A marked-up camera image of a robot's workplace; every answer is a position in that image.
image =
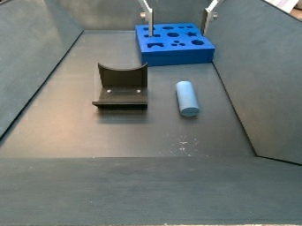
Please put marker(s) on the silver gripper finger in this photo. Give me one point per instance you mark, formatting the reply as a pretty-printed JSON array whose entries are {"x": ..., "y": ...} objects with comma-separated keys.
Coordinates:
[
  {"x": 209, "y": 15},
  {"x": 147, "y": 13}
]

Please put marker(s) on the light blue oval cylinder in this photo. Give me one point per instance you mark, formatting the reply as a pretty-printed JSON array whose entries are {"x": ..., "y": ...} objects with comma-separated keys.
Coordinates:
[{"x": 186, "y": 98}]

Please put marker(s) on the blue foam shape board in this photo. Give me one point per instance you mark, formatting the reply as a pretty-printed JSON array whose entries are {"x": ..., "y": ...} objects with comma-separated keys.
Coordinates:
[{"x": 175, "y": 44}]

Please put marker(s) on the black curved fixture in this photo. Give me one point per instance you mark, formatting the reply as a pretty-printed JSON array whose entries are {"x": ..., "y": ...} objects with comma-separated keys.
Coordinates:
[{"x": 123, "y": 87}]

